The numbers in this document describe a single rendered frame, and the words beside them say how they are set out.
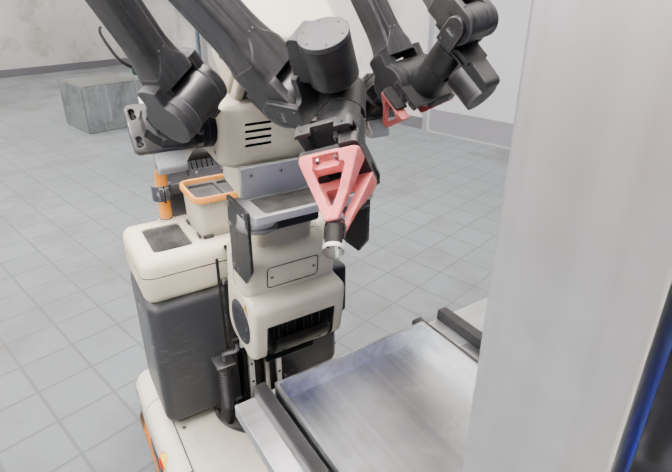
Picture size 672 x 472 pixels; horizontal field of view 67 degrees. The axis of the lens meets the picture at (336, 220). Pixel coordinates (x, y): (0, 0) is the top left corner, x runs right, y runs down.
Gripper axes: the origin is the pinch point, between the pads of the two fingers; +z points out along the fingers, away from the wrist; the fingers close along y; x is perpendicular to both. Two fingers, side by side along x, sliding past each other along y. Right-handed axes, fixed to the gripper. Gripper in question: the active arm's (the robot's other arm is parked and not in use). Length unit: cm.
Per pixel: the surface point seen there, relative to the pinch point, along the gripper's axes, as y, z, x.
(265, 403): 22.4, 10.5, 18.3
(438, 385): 34.9, 5.8, -2.3
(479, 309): 47.4, -11.1, -8.2
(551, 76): -25.8, 16.0, -18.4
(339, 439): 25.5, 14.7, 8.9
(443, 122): 331, -354, 30
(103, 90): 189, -368, 344
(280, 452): 22.2, 16.6, 15.3
